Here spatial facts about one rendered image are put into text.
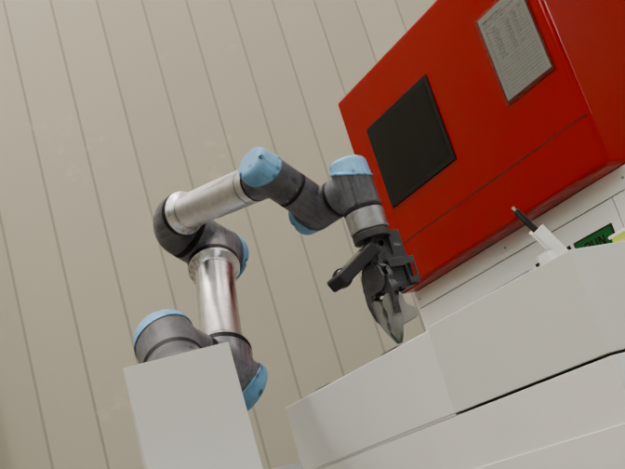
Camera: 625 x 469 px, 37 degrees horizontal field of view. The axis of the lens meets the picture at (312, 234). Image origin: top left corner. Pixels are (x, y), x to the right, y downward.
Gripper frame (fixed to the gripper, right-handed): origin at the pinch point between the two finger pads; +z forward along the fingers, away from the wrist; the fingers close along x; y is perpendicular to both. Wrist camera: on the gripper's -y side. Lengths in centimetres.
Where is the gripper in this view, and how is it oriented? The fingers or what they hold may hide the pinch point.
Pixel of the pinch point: (394, 337)
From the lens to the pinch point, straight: 169.3
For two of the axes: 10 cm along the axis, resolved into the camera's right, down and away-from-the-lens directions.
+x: -4.5, 3.8, 8.1
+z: 2.8, 9.2, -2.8
